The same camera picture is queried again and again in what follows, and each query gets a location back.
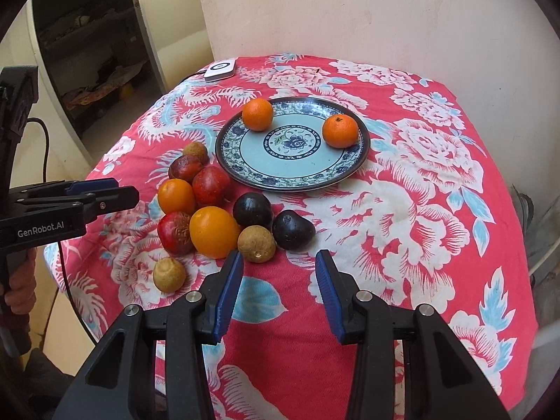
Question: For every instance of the blue floral ceramic plate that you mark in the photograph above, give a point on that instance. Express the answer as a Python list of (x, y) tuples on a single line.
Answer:
[(288, 166)]

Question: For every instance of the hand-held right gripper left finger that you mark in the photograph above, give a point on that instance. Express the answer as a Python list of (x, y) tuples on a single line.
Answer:
[(227, 291)]

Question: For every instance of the round orange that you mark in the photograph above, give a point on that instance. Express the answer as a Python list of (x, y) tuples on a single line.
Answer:
[(258, 114)]

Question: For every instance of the large orange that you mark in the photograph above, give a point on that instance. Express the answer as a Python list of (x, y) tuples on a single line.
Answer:
[(214, 232)]

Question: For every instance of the white square device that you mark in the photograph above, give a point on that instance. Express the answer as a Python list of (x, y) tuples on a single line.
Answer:
[(221, 70)]

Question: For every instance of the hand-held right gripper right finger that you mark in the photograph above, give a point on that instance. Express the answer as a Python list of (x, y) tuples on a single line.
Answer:
[(330, 293)]

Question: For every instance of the dark red fruit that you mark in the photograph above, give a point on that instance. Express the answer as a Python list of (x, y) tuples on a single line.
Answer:
[(184, 167)]

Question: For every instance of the white pipe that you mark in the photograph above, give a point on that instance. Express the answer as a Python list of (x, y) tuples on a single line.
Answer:
[(544, 260)]

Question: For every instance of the pointed dark purple fruit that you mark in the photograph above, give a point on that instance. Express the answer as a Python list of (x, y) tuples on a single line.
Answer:
[(293, 229)]

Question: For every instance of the round dark purple fruit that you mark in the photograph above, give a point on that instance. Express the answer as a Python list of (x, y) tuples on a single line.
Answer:
[(252, 211)]

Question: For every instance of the small orange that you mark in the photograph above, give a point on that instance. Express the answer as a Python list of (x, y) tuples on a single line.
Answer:
[(176, 196)]

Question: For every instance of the person's dark clothing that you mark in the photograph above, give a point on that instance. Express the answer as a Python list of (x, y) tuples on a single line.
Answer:
[(43, 376)]

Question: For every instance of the tan round fruit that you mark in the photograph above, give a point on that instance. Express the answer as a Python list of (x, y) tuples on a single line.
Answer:
[(169, 274), (256, 243)]

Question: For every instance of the red floral tablecloth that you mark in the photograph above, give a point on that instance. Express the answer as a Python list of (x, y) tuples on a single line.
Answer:
[(393, 249)]

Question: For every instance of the orange tangerine with stem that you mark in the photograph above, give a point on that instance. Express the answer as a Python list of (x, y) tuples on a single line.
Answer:
[(340, 130)]

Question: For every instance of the person's left hand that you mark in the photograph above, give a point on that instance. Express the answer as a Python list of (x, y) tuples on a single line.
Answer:
[(22, 288)]

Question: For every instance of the dark cluttered shelf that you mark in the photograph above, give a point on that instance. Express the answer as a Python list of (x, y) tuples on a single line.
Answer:
[(87, 30)]

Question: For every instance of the bright red fruit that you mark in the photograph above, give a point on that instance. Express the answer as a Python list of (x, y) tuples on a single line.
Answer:
[(211, 186)]

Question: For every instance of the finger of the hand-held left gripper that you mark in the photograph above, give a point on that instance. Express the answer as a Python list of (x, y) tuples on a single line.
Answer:
[(118, 199), (89, 185)]

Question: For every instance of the small brown fruit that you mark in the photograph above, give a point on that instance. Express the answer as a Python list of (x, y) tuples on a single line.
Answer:
[(195, 149)]

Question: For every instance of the wrinkled red fruit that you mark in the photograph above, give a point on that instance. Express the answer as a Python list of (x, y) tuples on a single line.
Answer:
[(175, 232)]

